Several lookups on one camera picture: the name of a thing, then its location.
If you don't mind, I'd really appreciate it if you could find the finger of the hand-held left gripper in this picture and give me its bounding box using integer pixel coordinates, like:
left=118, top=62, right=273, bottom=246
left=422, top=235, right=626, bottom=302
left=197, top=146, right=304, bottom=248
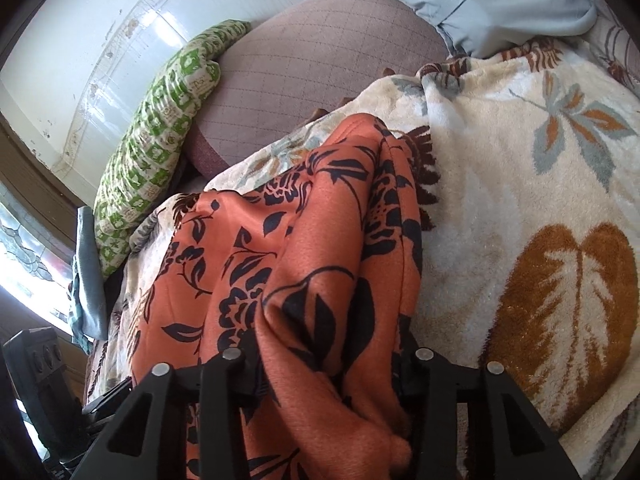
left=81, top=378, right=137, bottom=417

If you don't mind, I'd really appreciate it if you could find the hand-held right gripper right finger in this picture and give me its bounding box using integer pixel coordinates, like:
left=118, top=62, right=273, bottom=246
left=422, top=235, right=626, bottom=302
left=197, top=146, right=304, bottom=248
left=396, top=345, right=584, bottom=480

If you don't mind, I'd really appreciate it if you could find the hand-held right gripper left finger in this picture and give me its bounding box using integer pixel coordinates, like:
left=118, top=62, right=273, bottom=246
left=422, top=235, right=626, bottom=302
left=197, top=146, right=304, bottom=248
left=75, top=347, right=274, bottom=480

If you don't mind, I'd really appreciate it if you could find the orange floral garment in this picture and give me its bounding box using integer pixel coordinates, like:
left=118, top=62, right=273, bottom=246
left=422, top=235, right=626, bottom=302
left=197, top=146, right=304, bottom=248
left=132, top=113, right=427, bottom=480

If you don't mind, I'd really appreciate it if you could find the grey-blue hanging cloth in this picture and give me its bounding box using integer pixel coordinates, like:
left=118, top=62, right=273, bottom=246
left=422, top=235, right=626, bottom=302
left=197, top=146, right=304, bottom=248
left=67, top=206, right=109, bottom=354

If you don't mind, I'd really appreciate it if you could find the patterned glass window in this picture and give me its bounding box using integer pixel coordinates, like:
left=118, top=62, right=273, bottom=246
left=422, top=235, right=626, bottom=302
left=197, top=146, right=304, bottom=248
left=0, top=180, right=76, bottom=333

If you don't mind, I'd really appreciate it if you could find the cream floral fleece blanket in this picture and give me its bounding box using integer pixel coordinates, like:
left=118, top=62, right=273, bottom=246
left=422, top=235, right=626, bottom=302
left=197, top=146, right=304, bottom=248
left=85, top=20, right=640, bottom=480

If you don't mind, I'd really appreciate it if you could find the green patterned pillow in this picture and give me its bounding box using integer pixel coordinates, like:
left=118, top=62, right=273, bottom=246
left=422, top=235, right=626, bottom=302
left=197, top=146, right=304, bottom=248
left=92, top=19, right=254, bottom=279

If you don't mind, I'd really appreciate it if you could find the mauve quilted cushion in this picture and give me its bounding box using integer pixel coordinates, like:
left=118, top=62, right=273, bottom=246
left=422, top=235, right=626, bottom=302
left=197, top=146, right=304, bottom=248
left=184, top=0, right=452, bottom=182

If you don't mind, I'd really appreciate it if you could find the light blue cloth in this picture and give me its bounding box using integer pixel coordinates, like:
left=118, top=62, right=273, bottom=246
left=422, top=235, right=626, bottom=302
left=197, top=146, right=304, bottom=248
left=320, top=0, right=599, bottom=59

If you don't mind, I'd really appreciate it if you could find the brown wooden window frame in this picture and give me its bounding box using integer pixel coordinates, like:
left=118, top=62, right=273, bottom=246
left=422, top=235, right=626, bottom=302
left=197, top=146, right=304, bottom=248
left=0, top=110, right=97, bottom=266

